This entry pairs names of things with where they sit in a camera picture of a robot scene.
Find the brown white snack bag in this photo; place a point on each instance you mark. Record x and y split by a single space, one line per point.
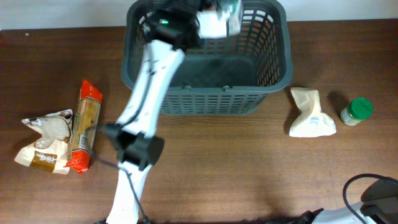
50 152

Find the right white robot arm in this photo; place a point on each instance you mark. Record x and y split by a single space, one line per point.
378 205

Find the grey plastic shopping basket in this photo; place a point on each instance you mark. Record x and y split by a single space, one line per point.
234 75

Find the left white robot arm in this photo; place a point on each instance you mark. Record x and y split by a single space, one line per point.
169 32

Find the red spaghetti packet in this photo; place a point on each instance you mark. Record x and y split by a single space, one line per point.
84 124

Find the tissue multipack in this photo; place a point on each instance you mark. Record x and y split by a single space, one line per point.
230 14

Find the green lid glass jar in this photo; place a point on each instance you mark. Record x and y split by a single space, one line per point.
357 111

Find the beige paper pouch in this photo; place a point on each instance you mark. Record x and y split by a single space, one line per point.
312 122

